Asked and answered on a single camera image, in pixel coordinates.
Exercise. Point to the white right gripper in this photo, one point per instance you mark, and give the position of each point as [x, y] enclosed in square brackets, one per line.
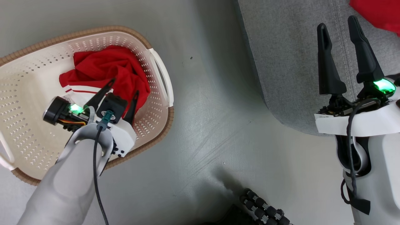
[375, 122]

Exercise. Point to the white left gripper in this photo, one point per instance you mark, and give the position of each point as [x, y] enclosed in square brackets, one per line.
[123, 136]

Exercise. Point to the red garment with white trim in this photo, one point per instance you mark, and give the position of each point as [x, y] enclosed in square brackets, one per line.
[106, 65]

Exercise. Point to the plain red garment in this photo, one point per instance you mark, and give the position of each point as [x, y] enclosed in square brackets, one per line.
[381, 12]

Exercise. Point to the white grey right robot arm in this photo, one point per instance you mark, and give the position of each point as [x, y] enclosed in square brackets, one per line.
[384, 175]

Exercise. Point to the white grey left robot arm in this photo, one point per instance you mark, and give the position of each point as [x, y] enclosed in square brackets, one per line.
[65, 184]

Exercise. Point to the grey fabric sofa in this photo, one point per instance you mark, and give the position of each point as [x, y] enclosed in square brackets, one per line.
[287, 62]

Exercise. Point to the cream perforated plastic laundry basket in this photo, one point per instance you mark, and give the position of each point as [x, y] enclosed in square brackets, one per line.
[28, 93]

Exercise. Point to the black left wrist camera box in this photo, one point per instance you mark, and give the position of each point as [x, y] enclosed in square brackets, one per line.
[114, 104]

